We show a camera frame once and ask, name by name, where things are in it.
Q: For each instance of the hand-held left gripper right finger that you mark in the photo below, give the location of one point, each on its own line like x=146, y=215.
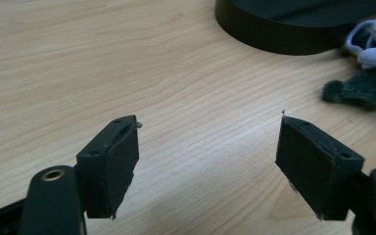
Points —
x=313, y=166

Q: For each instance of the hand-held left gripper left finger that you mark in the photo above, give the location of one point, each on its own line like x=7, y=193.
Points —
x=107, y=169

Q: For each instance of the dark green plush toy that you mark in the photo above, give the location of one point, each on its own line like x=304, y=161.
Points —
x=362, y=89

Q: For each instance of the black round container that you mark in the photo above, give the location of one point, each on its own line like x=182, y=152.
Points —
x=293, y=24

